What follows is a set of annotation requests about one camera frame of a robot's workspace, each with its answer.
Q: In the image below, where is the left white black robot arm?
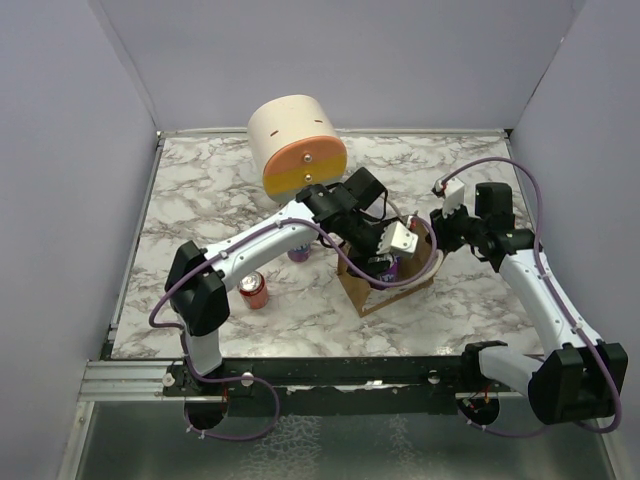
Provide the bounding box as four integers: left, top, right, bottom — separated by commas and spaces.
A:
162, 168, 415, 395

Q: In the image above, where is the aluminium frame rail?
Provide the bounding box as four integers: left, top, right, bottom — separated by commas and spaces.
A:
78, 357, 186, 402

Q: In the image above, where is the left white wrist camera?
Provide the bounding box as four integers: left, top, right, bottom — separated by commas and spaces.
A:
377, 221, 419, 258

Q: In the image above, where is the beige cylindrical drawer unit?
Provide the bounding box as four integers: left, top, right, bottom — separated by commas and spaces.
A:
247, 94, 347, 204

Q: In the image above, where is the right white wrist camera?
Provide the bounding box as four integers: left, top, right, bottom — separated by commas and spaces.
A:
433, 177, 465, 218

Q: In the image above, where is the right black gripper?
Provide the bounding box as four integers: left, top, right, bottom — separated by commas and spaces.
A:
427, 199, 488, 253

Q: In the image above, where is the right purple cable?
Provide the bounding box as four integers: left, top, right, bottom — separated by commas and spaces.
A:
437, 156, 624, 439

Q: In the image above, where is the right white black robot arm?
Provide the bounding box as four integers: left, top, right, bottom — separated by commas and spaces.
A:
430, 178, 628, 426

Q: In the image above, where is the burlap canvas tote bag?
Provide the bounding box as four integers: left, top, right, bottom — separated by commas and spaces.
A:
337, 213, 445, 318

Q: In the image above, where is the purple fanta can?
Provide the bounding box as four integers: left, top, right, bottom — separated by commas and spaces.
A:
371, 253, 399, 283
287, 243, 311, 263

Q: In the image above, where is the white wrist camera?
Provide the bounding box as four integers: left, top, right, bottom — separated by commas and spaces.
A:
377, 221, 419, 258
433, 177, 465, 218

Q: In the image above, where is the red cola can left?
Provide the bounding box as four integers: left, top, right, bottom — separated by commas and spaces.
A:
238, 271, 269, 310

